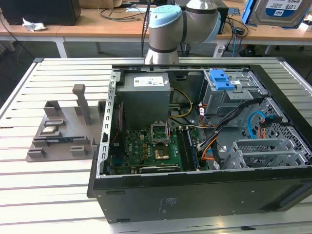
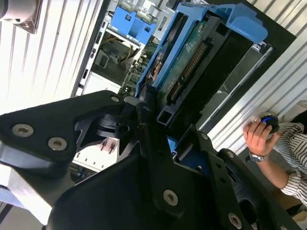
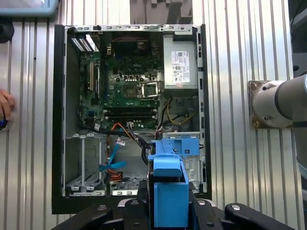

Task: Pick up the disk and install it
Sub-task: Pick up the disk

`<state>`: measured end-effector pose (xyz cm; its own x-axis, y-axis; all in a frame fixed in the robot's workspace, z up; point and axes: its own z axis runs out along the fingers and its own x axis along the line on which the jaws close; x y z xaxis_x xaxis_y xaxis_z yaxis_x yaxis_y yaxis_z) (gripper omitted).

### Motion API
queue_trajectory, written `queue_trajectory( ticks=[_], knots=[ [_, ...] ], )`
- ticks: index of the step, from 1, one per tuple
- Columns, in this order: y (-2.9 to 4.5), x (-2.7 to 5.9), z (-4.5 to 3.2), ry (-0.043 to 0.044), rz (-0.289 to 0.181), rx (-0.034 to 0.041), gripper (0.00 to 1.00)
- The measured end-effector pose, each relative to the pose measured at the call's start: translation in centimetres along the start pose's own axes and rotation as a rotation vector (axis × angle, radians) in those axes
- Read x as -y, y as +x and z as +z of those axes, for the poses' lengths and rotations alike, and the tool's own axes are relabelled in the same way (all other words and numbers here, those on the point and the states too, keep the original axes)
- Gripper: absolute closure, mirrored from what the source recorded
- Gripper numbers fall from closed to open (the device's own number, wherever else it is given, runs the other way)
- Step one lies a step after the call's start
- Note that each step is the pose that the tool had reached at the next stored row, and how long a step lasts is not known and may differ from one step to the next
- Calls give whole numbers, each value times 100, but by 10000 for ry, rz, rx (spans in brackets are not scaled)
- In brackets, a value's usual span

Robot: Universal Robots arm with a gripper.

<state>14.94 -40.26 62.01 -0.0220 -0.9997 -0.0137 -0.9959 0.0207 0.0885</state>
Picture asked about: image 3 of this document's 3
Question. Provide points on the CPU socket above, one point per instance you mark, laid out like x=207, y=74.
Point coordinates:
x=130, y=91

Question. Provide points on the person's bare hand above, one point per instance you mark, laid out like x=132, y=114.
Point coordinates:
x=7, y=105

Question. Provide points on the grey metal drive cage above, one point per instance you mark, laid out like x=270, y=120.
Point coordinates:
x=192, y=167

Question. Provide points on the RAM stick in slot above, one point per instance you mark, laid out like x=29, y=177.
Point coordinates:
x=129, y=118

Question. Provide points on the metal socket cover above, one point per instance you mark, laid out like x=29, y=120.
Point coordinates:
x=149, y=83

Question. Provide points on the green motherboard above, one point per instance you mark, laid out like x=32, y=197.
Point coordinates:
x=120, y=93

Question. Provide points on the grey metal disk bay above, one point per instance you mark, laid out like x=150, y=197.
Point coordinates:
x=91, y=153

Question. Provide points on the small black device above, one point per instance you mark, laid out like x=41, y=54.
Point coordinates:
x=6, y=33

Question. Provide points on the grey power supply unit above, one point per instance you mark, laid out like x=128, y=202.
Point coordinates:
x=168, y=72

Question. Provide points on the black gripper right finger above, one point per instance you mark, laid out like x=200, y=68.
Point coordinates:
x=204, y=215

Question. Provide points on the blue plastic drive latch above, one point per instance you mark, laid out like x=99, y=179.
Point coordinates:
x=192, y=145

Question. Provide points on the black open PC case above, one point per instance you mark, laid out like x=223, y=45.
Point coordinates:
x=58, y=119

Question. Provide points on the hard disk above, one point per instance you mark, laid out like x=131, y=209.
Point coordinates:
x=168, y=201

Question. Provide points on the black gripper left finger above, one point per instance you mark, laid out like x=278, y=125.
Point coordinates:
x=134, y=215

